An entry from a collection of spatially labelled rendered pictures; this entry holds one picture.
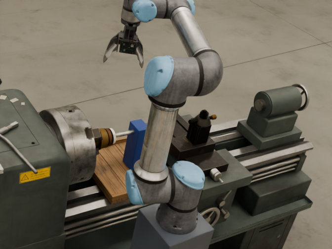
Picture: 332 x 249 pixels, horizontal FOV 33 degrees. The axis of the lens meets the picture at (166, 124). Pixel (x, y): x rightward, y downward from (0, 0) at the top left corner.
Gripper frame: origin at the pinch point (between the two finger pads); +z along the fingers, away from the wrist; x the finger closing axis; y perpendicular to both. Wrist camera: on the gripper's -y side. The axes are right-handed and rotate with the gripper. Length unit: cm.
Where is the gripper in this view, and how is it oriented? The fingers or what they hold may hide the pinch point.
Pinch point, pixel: (122, 64)
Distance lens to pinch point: 218.0
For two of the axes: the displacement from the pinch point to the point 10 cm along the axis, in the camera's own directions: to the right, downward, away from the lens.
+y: 0.5, 5.7, -8.2
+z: -1.9, 8.1, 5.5
